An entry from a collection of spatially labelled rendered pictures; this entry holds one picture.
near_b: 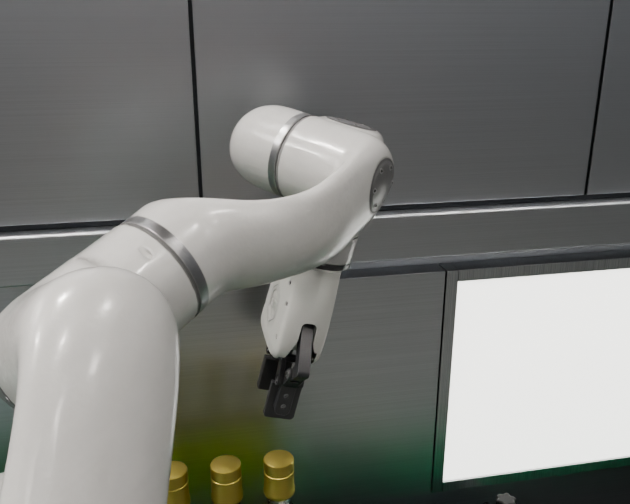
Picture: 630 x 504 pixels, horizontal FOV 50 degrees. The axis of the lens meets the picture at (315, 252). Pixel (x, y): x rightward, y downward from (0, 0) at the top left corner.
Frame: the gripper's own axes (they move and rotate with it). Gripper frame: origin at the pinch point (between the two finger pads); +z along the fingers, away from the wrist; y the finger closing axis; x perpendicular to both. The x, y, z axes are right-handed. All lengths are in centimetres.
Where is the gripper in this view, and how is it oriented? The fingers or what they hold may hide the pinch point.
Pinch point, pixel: (278, 387)
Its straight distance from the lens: 72.5
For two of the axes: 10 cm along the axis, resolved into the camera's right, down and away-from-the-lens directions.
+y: 2.0, 3.2, -9.3
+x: 9.5, 1.8, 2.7
